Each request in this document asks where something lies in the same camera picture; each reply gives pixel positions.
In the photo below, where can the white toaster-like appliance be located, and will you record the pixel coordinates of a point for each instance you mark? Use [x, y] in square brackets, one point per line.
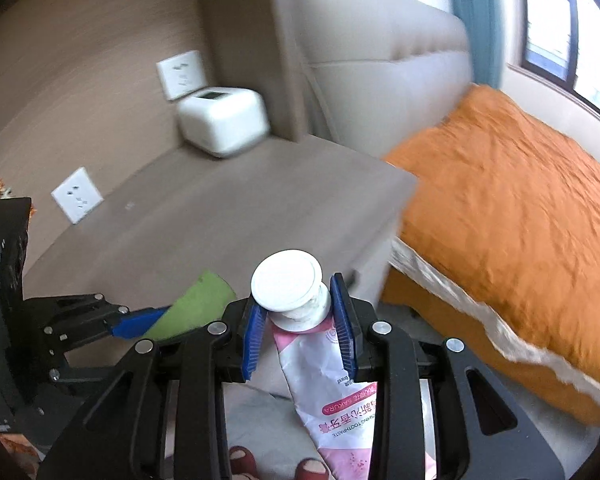
[223, 121]

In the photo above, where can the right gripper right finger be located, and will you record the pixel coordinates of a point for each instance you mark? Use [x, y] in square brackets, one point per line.
[341, 308]

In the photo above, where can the pink white toothpaste tube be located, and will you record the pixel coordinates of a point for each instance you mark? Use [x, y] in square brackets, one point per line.
[338, 413]

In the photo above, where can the white wall switch plate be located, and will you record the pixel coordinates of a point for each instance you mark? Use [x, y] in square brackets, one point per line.
[182, 74]

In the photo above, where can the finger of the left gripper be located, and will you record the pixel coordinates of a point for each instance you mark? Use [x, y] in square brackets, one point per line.
[133, 324]

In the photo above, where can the red slipper foot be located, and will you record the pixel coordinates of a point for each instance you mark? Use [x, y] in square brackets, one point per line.
[242, 464]
[311, 469]

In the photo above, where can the beige padded headboard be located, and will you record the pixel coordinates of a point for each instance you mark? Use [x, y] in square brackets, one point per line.
[378, 71]

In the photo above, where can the teal curtain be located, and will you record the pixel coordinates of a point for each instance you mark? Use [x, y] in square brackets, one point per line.
[484, 24]

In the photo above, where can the orange bed blanket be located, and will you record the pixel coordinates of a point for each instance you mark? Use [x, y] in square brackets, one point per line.
[500, 246]

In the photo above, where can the white wall power socket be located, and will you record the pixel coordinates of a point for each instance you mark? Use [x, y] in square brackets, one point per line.
[77, 195]

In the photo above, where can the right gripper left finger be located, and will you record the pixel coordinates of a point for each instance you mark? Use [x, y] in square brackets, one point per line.
[251, 330]

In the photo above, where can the dark framed window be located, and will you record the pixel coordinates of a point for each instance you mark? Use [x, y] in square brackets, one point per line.
[561, 43]

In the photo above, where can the green tube wrapper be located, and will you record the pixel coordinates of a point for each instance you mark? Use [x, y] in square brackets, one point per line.
[204, 302]

